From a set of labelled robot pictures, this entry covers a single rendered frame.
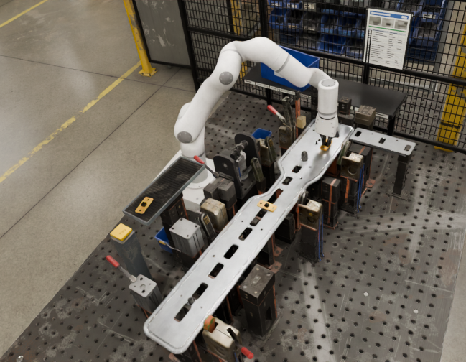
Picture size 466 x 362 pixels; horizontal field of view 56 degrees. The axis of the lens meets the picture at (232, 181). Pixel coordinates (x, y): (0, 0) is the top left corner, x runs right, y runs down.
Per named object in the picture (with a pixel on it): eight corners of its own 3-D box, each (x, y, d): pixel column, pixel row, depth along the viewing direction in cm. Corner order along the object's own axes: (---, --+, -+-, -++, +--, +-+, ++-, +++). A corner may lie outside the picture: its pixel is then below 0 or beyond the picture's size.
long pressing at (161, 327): (186, 362, 144) (185, 360, 143) (136, 329, 155) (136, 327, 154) (357, 128, 221) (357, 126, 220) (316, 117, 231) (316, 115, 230)
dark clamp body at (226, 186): (238, 251, 211) (227, 195, 184) (215, 240, 217) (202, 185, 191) (250, 235, 217) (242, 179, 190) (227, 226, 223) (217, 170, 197)
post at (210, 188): (224, 251, 211) (211, 192, 184) (215, 247, 214) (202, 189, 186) (230, 244, 214) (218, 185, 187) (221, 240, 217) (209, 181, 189)
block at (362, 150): (361, 200, 225) (366, 158, 205) (341, 192, 230) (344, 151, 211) (369, 188, 230) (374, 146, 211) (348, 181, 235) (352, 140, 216)
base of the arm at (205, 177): (172, 180, 238) (166, 155, 225) (194, 160, 248) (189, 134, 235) (200, 194, 230) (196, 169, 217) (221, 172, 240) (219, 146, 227)
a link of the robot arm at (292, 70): (275, 56, 194) (325, 93, 205) (273, 75, 183) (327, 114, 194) (289, 41, 189) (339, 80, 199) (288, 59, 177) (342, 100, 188)
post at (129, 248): (151, 307, 194) (122, 245, 164) (138, 299, 198) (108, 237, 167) (162, 294, 198) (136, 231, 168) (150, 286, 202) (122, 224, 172)
